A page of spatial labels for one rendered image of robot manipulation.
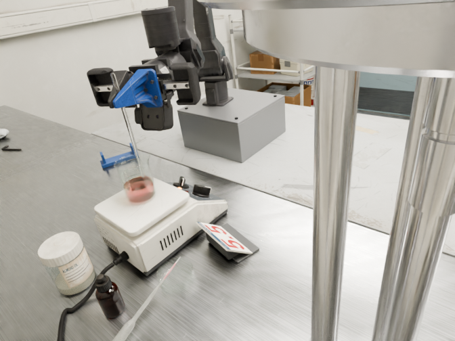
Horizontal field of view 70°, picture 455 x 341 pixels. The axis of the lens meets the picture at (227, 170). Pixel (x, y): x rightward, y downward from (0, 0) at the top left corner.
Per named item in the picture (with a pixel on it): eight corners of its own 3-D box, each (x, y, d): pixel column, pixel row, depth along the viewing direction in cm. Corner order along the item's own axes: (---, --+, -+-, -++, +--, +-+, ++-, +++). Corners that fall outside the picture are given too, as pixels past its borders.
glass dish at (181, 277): (189, 297, 47) (186, 287, 46) (154, 293, 48) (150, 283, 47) (200, 268, 51) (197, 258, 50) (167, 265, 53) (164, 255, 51)
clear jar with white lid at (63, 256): (49, 289, 51) (28, 252, 47) (80, 262, 55) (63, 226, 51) (74, 302, 48) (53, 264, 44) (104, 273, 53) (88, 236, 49)
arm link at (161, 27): (171, 67, 69) (159, 5, 62) (207, 65, 66) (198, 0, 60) (146, 84, 59) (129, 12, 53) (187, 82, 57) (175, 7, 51)
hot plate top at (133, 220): (149, 178, 62) (149, 174, 61) (193, 198, 54) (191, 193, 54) (92, 212, 54) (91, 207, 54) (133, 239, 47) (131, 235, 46)
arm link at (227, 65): (204, 78, 88) (200, 53, 85) (235, 76, 86) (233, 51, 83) (196, 85, 83) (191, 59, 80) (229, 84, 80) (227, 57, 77)
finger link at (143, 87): (154, 68, 48) (164, 107, 51) (133, 69, 49) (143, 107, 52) (130, 82, 42) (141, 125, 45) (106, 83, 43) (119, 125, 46)
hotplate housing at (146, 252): (185, 192, 71) (178, 160, 67) (230, 212, 63) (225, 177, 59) (93, 254, 57) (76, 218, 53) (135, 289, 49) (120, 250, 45)
